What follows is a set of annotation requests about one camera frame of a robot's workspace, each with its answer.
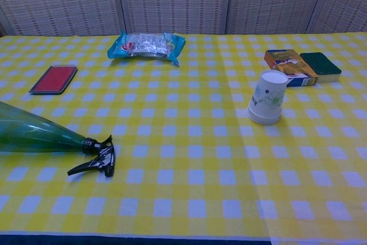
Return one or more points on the yellow white checked tablecloth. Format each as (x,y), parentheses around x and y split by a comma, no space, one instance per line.
(183,170)

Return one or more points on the blue silver snack bag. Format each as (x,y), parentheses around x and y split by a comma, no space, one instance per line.
(144,46)

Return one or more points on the orange cardboard box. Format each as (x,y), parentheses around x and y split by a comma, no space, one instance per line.
(298,67)

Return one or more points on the red ink stamp pad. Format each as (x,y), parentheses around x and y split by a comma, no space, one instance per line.
(54,79)

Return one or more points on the green yellow scrub sponge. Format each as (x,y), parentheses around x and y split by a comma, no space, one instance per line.
(322,62)

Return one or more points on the green spray bottle black trigger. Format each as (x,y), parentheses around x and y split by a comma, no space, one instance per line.
(31,136)

